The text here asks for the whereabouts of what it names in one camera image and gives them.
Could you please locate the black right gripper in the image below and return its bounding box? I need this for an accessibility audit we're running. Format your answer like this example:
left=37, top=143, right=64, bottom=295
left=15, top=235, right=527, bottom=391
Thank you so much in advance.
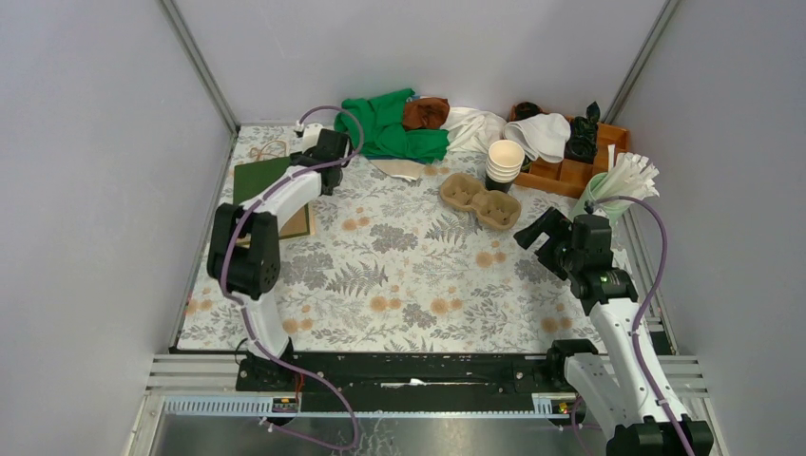
left=512, top=207, right=582, bottom=281

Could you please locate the green paper bag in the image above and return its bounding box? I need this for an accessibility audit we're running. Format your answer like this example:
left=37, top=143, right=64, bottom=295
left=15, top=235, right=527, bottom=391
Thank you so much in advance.
left=233, top=156, right=317, bottom=241

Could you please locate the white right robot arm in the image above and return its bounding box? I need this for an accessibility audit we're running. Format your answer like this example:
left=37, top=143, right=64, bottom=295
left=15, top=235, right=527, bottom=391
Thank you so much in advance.
left=514, top=208, right=715, bottom=455

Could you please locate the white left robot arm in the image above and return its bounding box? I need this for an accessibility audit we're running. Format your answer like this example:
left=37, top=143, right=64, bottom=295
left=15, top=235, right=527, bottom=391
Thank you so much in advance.
left=206, top=128, right=354, bottom=390

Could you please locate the wooden compartment tray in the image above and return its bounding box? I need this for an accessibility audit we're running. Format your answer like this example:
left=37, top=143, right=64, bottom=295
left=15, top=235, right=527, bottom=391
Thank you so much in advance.
left=514, top=123, right=632, bottom=199

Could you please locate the green cloth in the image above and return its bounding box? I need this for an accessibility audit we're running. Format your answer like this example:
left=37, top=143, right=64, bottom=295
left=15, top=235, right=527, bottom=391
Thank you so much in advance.
left=334, top=88, right=449, bottom=163

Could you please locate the green straw holder cup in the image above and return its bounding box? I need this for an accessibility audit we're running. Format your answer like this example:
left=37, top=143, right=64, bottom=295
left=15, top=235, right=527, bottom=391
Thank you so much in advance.
left=567, top=173, right=632, bottom=224

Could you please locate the cardboard cup carrier tray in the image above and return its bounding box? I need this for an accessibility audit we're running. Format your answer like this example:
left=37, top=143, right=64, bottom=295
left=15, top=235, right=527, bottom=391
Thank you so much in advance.
left=438, top=173, right=522, bottom=231

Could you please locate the black crumpled bag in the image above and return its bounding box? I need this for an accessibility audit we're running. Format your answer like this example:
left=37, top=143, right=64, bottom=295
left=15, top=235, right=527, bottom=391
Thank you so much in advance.
left=565, top=102, right=601, bottom=164

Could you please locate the white paper straws bundle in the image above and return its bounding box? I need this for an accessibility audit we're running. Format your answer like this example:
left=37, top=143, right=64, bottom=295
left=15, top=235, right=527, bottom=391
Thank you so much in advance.
left=600, top=151, right=660, bottom=200

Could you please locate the stack of paper cups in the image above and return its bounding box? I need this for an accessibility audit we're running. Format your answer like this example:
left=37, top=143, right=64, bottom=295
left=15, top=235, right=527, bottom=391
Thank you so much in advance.
left=485, top=140, right=526, bottom=193

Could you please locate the white folded towel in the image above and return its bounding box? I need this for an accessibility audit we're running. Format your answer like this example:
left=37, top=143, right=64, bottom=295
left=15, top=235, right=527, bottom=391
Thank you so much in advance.
left=503, top=113, right=571, bottom=163

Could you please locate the brown cloth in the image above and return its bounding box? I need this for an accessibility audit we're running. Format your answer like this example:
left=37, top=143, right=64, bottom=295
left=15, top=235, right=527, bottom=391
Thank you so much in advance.
left=402, top=97, right=451, bottom=130

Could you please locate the white cloth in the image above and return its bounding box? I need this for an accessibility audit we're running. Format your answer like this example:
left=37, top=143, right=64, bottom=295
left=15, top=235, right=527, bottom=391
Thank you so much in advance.
left=442, top=106, right=507, bottom=154

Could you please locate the floral table mat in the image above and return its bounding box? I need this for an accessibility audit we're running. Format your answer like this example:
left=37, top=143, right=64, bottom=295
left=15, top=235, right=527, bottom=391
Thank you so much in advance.
left=177, top=124, right=660, bottom=355

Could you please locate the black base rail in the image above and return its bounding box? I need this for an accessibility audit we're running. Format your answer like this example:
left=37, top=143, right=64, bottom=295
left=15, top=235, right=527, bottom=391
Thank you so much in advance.
left=236, top=351, right=575, bottom=413

